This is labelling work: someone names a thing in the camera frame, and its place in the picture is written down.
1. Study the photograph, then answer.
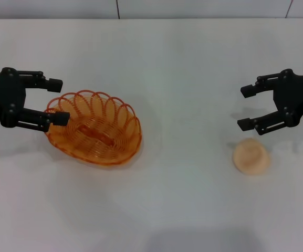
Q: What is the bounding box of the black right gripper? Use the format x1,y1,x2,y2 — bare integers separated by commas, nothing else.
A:
236,68,303,136

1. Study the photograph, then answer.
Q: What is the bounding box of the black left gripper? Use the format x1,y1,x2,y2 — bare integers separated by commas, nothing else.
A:
0,67,71,133

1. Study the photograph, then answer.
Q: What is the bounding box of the beige round bread bun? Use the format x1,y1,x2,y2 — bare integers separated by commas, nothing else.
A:
232,138,271,176

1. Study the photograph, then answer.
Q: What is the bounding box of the orange woven plastic basket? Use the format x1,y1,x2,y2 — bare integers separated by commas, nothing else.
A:
45,90,143,166

